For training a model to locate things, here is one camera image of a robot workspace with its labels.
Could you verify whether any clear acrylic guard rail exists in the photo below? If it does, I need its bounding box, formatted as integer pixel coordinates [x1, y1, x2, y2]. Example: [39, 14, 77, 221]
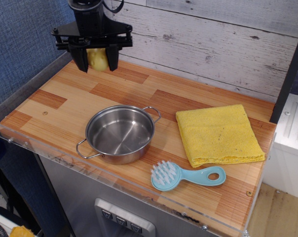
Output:
[0, 37, 278, 235]

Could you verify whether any silver button control panel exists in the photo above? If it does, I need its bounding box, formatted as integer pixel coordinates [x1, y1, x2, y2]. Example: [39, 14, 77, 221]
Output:
[94, 198, 156, 237]

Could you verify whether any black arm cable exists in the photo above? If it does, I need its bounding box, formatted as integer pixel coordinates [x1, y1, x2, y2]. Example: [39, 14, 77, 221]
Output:
[103, 0, 125, 14]

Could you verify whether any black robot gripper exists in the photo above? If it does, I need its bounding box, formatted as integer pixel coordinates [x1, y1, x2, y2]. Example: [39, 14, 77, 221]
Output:
[51, 4, 133, 73]

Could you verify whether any yellow toy potato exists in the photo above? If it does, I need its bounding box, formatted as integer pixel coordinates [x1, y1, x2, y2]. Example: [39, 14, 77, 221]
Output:
[86, 48, 109, 72]

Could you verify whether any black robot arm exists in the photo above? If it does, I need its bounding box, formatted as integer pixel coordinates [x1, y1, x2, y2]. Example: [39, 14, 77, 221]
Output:
[51, 0, 133, 72]

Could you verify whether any folded yellow cloth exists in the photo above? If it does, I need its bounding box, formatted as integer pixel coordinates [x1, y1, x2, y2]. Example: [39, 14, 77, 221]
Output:
[176, 104, 265, 168]

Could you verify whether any small steel pan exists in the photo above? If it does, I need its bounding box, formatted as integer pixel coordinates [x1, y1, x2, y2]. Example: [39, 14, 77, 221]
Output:
[76, 105, 161, 165]

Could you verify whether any dark right post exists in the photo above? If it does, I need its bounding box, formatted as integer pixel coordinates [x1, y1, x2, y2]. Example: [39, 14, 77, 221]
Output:
[269, 44, 298, 124]

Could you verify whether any black and yellow bag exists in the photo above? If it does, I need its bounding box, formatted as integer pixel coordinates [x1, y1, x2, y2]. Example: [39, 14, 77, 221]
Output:
[0, 225, 36, 237]

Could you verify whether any white side cabinet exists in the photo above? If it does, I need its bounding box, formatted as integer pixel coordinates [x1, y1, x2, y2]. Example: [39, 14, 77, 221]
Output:
[262, 94, 298, 197]

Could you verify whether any light blue scrub brush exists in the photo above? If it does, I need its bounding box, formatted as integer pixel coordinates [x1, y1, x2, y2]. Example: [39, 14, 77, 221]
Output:
[150, 160, 226, 192]

